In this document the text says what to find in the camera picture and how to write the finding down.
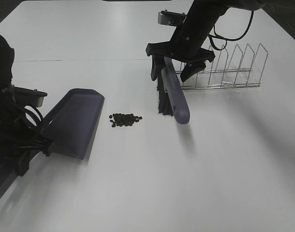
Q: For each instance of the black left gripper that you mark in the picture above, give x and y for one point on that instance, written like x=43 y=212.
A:
x=20 y=132

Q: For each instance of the purple plastic dustpan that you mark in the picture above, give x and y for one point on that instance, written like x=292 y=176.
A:
x=71 y=124

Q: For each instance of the metal wire dish rack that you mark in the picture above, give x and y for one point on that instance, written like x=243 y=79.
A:
x=233 y=67

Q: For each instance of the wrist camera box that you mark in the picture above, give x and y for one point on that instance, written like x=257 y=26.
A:
x=170 y=18
x=31 y=97

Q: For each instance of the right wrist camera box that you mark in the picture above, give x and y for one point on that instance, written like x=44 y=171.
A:
x=170 y=18

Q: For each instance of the pile of coffee beans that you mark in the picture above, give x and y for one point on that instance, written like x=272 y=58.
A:
x=120 y=120

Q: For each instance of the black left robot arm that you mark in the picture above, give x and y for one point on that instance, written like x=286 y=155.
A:
x=6 y=62

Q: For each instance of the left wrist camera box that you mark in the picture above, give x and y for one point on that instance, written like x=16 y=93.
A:
x=31 y=97

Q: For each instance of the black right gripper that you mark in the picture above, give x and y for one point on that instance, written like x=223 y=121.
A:
x=180 y=47

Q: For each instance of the purple hand brush black bristles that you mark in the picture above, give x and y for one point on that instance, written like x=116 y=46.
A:
x=171 y=99

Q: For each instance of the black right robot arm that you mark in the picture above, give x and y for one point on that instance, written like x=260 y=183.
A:
x=191 y=31

